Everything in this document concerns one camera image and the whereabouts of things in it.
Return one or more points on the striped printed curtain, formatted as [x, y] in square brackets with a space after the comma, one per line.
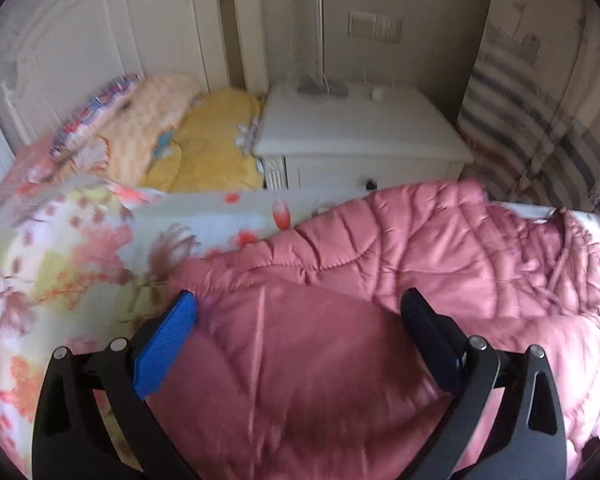
[530, 85]

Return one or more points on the wall socket plate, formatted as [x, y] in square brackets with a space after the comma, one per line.
[375, 26]

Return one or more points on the floral bedsheet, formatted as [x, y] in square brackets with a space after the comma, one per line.
[55, 260]

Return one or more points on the yellow pillow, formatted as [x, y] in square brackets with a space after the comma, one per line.
[215, 145]

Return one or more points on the pink cloth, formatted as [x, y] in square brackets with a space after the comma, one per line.
[25, 170]

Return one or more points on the red blue patterned pillow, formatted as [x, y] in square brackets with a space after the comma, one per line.
[87, 115]

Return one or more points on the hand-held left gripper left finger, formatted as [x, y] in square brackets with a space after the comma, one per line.
[165, 350]

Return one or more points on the white charger plug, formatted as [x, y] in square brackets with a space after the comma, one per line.
[378, 93]

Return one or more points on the white slim desk lamp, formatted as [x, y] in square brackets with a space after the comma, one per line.
[319, 20]

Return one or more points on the white nightstand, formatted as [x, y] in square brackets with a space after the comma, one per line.
[350, 130]

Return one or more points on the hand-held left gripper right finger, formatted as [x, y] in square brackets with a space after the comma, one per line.
[430, 340]

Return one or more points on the pink padded jacket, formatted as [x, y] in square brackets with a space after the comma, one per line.
[330, 360]

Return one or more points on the peach plush pillow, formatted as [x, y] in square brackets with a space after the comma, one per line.
[140, 125]

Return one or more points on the white wooden headboard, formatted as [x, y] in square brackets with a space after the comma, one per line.
[80, 35]

